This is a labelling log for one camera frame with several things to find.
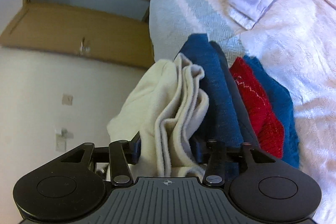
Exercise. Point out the blue herringbone blanket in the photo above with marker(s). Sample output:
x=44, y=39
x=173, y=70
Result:
x=178, y=16

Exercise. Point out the dark navy garment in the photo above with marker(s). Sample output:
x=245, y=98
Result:
x=236, y=108

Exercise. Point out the wooden door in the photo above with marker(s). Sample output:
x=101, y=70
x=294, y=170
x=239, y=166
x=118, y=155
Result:
x=65, y=27

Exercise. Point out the white wall socket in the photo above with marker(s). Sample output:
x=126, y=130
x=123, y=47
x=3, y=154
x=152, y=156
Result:
x=61, y=138

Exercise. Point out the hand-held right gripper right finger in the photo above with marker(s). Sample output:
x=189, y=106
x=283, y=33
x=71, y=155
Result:
x=200, y=153

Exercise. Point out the cream white garment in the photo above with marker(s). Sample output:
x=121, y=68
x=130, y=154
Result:
x=147, y=108

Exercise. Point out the red knit garment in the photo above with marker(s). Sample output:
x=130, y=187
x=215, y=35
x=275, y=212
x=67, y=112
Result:
x=257, y=103

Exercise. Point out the beige wall plate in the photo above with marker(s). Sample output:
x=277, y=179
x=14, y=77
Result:
x=67, y=99

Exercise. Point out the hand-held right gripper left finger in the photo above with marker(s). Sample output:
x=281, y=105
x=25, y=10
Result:
x=136, y=151

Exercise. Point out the pale yellow towel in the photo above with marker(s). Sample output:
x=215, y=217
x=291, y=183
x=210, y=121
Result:
x=302, y=56

